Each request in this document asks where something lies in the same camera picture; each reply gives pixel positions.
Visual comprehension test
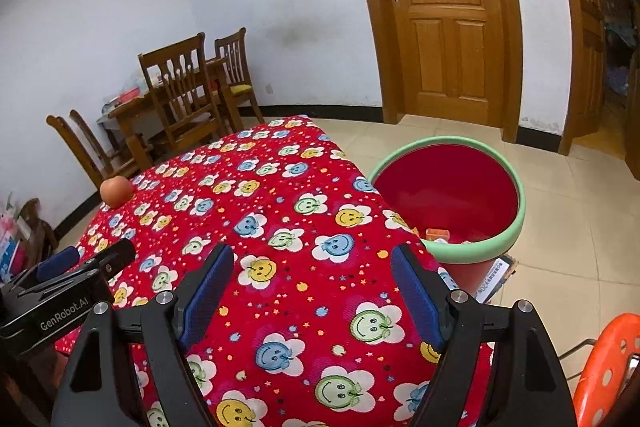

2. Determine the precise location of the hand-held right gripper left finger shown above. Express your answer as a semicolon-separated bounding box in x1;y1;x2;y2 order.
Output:
50;243;236;427

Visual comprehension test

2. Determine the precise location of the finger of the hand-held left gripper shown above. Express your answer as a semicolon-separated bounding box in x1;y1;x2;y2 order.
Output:
20;246;82;289
75;238;137;282

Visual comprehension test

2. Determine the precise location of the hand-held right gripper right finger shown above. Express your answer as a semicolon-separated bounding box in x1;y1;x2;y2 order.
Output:
390;244;578;427

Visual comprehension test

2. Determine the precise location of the red bin with green rim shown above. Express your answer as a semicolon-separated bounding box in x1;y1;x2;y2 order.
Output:
367;136;527;304

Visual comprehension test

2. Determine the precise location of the stack of printed boxes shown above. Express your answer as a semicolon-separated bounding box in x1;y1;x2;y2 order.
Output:
0;192;31;283

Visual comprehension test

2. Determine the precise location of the red apple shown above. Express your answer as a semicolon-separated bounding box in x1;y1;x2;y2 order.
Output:
100;175;134;209

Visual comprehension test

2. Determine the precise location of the wooden slat-back chair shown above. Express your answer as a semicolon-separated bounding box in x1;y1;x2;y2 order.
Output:
70;109;153;180
46;114;126;190
138;33;223;152

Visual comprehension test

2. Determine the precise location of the red smiley flower tablecloth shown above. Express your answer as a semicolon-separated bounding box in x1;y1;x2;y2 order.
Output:
55;114;493;427

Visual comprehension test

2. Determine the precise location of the wooden dining table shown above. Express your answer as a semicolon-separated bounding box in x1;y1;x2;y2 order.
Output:
107;57;231;168

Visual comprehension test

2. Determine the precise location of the orange plastic stool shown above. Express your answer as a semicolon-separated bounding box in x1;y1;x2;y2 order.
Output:
557;313;640;427

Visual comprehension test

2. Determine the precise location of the wooden chair with yellow cushion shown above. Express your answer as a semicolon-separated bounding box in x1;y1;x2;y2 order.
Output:
215;28;263;132

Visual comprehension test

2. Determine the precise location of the wooden panel door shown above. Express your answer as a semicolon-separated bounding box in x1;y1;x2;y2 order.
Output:
342;0;523;142

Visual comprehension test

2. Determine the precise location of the wooden doorway frame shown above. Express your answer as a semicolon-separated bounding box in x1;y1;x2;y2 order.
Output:
542;0;640;158

